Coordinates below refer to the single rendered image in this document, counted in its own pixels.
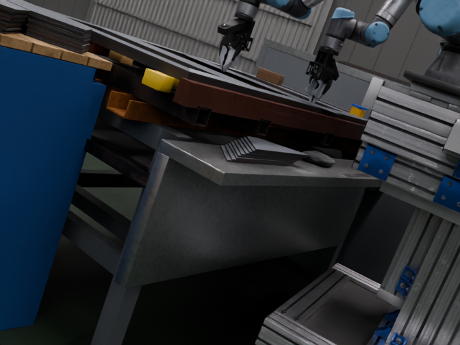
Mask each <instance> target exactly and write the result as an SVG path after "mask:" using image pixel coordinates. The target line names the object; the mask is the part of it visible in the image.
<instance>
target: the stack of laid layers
mask: <svg viewBox="0 0 460 345"><path fill-rule="evenodd" d="M72 20H74V19H72ZM74 21H76V20H74ZM77 22H79V23H82V22H80V21H77ZM82 24H84V25H87V26H89V27H91V28H94V29H96V30H99V31H101V32H103V33H105V34H108V35H110V36H113V37H115V38H117V39H120V40H123V41H125V42H128V43H129V44H132V45H134V46H137V47H140V48H141V49H144V50H146V51H149V52H151V53H154V54H156V55H158V56H161V57H163V58H166V59H167V60H170V61H173V62H175V63H178V64H180V65H182V66H185V67H187V68H191V69H194V70H197V71H201V72H204V73H208V72H207V71H204V70H202V69H199V68H197V67H195V66H192V65H190V64H187V63H185V62H182V61H180V60H177V59H175V58H173V57H170V56H168V55H165V54H163V53H160V52H158V51H155V50H153V49H150V48H148V47H146V46H143V45H141V44H138V43H137V42H134V41H131V40H129V39H126V38H123V37H122V36H119V35H117V34H114V33H112V32H110V31H107V30H105V29H102V28H100V27H95V26H93V25H89V24H87V23H82ZM90 39H91V40H90V41H91V42H94V43H96V44H99V45H101V46H102V47H105V48H107V49H110V50H112V51H114V52H117V53H119V54H121V55H123V56H125V57H128V58H130V59H132V60H135V61H137V62H139V63H141V64H144V65H146V66H149V67H151V68H153V69H155V70H157V71H159V72H162V73H164V74H167V75H169V76H171V77H174V78H175V79H178V80H180V77H182V78H185V79H190V80H193V81H197V82H201V83H204V84H209V85H212V86H216V87H219V88H224V89H228V90H232V91H235V92H240V93H243V94H248V95H251V96H254V97H259V98H262V99H266V100H269V101H274V102H277V103H282V104H285V105H290V106H293V107H298V108H301V109H304V110H309V111H312V112H317V113H319V114H324V115H327V116H332V117H335V118H340V119H343V120H348V121H351V122H354V123H359V124H362V125H366V122H367V121H365V120H360V119H358V118H353V117H350V116H346V115H343V114H340V115H339V114H338V113H337V114H336V113H333V112H330V111H327V110H324V109H321V108H318V107H314V106H311V105H306V104H304V103H299V102H296V101H292V100H289V99H284V98H281V97H277V96H275V95H271V94H267V93H264V92H260V91H256V90H252V89H250V88H245V87H242V86H238V85H235V84H230V83H227V82H225V81H220V80H217V79H213V78H210V77H206V76H202V75H198V74H195V73H191V72H188V71H186V70H183V69H182V68H179V67H177V66H174V65H172V64H169V63H168V62H165V61H163V60H160V59H157V58H156V57H153V56H151V55H148V54H146V53H143V52H141V51H139V50H137V49H134V48H132V47H129V46H127V45H125V44H122V43H120V42H117V41H115V40H112V39H111V38H108V37H106V36H103V35H101V34H98V33H96V32H94V31H92V32H91V38H90ZM148 44H150V43H148ZM151 45H153V46H155V47H158V48H160V49H163V50H165V51H167V52H170V53H173V54H175V55H178V56H180V57H182V58H185V59H187V60H190V61H192V62H195V63H197V64H200V65H202V66H205V67H207V68H210V69H212V70H214V71H217V72H219V73H222V74H224V75H227V76H229V77H232V78H234V79H237V80H239V81H242V82H244V83H246V84H249V85H251V86H254V87H256V88H261V89H263V90H267V91H271V92H275V93H277V94H282V93H280V92H277V91H275V90H271V89H269V88H267V87H264V86H261V85H259V84H256V83H254V82H251V81H249V80H247V79H244V78H241V77H238V76H237V75H233V74H231V73H228V72H226V71H225V72H223V71H221V69H219V68H216V67H214V66H210V65H209V64H206V63H203V62H200V61H198V60H195V59H193V58H190V57H188V56H186V55H185V54H182V53H178V52H176V51H171V50H169V49H165V48H163V47H159V46H156V45H154V44H151ZM227 70H229V71H232V72H235V73H237V74H240V75H243V76H245V77H248V78H250V79H253V80H255V81H258V82H260V83H263V84H266V85H267V86H271V87H273V88H276V89H278V90H281V91H283V92H286V93H288V94H291V95H294V96H295V97H299V98H301V99H304V100H306V101H309V99H308V98H306V97H303V96H301V95H299V94H296V93H293V92H290V91H288V90H285V89H283V88H280V87H278V86H275V85H273V84H269V83H268V82H265V81H262V80H260V79H258V78H255V77H252V76H250V75H247V74H245V73H241V72H239V71H235V70H232V69H230V68H229V69H227ZM208 74H211V73H208ZM211 75H214V74H211ZM282 95H285V94H282ZM285 96H287V97H288V95H285ZM315 104H317V105H320V106H323V107H327V108H330V109H333V108H332V107H329V106H326V105H323V104H321V103H319V102H315ZM333 110H336V109H333Z"/></svg>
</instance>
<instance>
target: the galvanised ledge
mask: <svg viewBox="0 0 460 345"><path fill-rule="evenodd" d="M158 151H159V152H160V153H163V154H164V155H166V156H168V157H169V158H171V159H173V160H175V161H176V162H179V163H180V164H182V165H184V166H186V167H188V168H189V169H191V170H193V171H194V172H196V173H198V174H200V175H202V176H204V177H206V178H207V179H209V180H211V181H213V182H214V183H217V184H218V185H220V186H318V187H381V184H382V182H383V181H382V180H380V179H377V178H376V177H350V178H348V177H345V176H344V175H341V174H366V173H364V172H361V171H359V170H357V169H354V168H352V167H351V166H352V164H353V162H354V160H347V159H336V158H332V159H334V160H335V163H334V164H333V165H332V166H322V165H320V164H317V163H314V162H309V161H307V160H305V159H304V158H301V159H300V160H298V161H296V162H294V163H293V164H291V165H288V166H275V165H266V164H249V163H239V162H227V161H226V159H225V157H224V154H223V152H222V150H221V147H220V145H213V144H202V143H195V142H184V141H177V140H165V139H161V142H160V144H159V148H158Z"/></svg>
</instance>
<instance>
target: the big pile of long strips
mask: <svg viewBox="0 0 460 345"><path fill-rule="evenodd" d="M91 32H92V29H90V28H88V27H86V26H83V25H80V24H79V23H76V22H74V21H71V20H69V19H67V18H64V17H62V16H59V15H57V14H54V13H52V12H50V11H48V10H45V9H42V8H40V7H38V6H36V5H33V4H31V3H28V2H26V1H24V0H0V33H2V34H16V33H21V34H23V35H25V36H29V37H31V38H35V39H37V40H40V41H43V42H46V43H49V44H52V45H55V46H57V47H60V48H63V49H66V50H69V51H72V52H74V53H78V54H80V55H81V54H83V53H86V52H88V50H89V47H90V44H89V41H90V40H91V39H90V38H91Z"/></svg>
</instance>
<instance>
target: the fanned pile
mask: <svg viewBox="0 0 460 345"><path fill-rule="evenodd" d="M220 148H221V150H222V152H223V154H224V157H225V159H226V161H227V162H239V163H249V164H266V165H275V166H288V165H291V164H293V163H294V162H296V161H298V160H300V159H301V158H304V157H309V156H310V155H307V154H304V153H301V152H298V151H295V150H293V149H289V148H287V147H284V146H281V145H278V144H275V143H272V142H269V141H266V140H262V139H260V138H254V137H250V136H247V137H243V138H240V139H239V140H238V139H237V140H234V141H233V142H230V143H228V144H225V145H224V146H223V145H220Z"/></svg>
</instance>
